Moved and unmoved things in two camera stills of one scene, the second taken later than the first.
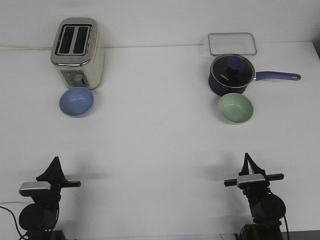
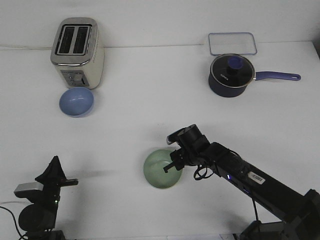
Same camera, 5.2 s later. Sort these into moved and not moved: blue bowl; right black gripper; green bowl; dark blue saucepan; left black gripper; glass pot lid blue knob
Moved: right black gripper; green bowl
Not moved: left black gripper; dark blue saucepan; glass pot lid blue knob; blue bowl
